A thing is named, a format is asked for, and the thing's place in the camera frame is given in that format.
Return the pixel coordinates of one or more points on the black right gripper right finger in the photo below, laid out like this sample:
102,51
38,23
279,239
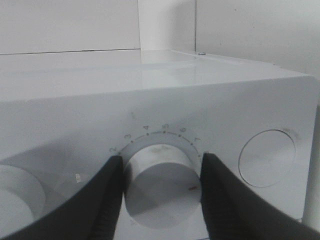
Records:
232,211

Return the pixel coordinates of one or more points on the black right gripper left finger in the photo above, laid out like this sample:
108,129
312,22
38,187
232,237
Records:
91,214

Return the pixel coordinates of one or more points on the round white door button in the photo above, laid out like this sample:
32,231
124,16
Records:
266,158

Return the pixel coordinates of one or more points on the white timer knob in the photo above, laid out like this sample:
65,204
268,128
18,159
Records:
162,188

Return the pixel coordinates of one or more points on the upper white power knob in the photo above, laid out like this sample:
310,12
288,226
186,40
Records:
22,197

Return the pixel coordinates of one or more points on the white microwave oven body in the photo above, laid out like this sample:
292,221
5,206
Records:
63,115

